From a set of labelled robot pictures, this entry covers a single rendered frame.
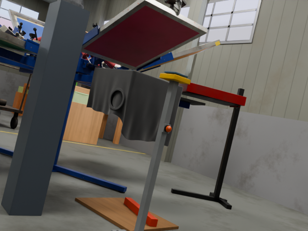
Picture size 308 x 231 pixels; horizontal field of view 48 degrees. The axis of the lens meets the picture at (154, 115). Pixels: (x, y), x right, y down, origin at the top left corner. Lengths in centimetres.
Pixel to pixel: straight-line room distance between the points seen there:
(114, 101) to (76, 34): 50
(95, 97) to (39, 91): 59
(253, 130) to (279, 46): 124
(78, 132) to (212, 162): 232
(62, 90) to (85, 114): 408
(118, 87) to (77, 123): 385
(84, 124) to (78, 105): 35
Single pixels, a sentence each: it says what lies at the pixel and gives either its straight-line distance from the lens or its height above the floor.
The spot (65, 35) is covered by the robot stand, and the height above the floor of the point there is 102.
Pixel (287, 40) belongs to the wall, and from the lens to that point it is 527.
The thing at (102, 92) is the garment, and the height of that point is 78.
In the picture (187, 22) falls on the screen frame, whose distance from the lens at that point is 241.
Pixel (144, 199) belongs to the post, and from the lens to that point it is 204.
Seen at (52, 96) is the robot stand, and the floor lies 68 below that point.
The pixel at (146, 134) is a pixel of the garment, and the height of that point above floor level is 58.
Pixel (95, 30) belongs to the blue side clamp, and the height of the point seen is 119.
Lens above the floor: 68
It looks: 1 degrees up
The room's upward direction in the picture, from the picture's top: 13 degrees clockwise
